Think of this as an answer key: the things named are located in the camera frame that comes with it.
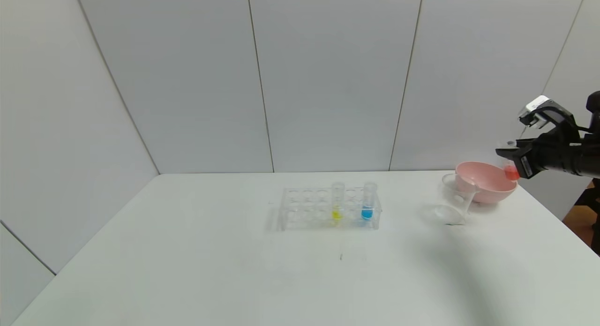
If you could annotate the clear plastic test tube rack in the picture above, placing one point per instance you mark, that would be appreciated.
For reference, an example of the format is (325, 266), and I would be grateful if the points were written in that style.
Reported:
(304, 209)

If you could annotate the yellow pigment test tube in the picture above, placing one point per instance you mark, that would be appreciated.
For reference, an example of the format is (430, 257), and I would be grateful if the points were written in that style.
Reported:
(337, 215)

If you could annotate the blue pigment test tube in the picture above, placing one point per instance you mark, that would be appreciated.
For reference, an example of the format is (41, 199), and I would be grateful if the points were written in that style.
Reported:
(368, 214)

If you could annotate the red pigment test tube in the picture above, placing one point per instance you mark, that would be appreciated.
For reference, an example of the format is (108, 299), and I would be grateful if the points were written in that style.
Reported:
(512, 173)

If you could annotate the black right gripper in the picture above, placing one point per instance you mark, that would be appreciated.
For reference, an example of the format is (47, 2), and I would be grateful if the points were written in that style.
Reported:
(525, 165)

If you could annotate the pink plastic bowl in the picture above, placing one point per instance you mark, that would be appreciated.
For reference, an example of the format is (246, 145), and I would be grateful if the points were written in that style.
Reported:
(490, 185)

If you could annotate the clear plastic measuring beaker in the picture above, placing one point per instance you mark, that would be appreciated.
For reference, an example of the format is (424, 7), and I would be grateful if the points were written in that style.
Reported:
(450, 214)

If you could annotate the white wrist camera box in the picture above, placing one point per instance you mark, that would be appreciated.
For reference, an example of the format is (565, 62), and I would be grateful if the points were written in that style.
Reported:
(534, 106)

